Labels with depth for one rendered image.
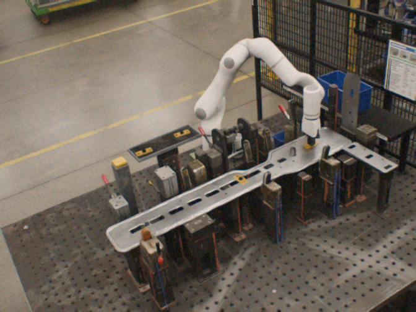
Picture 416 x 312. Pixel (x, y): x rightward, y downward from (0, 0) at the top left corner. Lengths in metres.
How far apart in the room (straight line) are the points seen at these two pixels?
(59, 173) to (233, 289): 2.70
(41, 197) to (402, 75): 3.03
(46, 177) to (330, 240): 2.87
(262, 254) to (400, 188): 0.92
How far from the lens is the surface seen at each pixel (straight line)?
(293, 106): 2.72
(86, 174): 4.55
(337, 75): 3.17
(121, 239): 2.26
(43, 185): 4.60
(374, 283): 2.41
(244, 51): 2.59
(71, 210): 3.01
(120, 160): 2.47
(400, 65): 2.86
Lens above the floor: 2.49
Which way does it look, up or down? 34 degrees down
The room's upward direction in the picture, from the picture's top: 7 degrees counter-clockwise
